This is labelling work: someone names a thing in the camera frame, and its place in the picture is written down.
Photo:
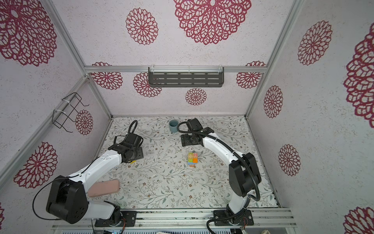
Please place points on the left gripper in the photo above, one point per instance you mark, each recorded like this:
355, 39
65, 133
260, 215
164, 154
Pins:
140, 153

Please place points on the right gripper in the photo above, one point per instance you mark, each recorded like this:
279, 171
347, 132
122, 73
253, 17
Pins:
185, 140

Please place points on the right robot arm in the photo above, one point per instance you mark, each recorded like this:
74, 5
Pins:
243, 171

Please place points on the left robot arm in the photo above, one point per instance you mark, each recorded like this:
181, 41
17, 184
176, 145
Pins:
68, 195

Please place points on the pink flat block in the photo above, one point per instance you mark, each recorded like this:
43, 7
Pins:
104, 188

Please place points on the teal cup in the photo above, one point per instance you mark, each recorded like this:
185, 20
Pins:
173, 126

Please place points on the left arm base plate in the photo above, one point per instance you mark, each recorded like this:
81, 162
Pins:
124, 219

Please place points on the grey wall shelf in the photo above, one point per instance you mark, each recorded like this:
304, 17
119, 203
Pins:
186, 77

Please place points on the black wire rack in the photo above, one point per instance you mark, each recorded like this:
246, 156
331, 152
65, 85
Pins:
63, 114

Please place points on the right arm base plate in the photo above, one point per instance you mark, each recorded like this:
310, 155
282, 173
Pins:
244, 218

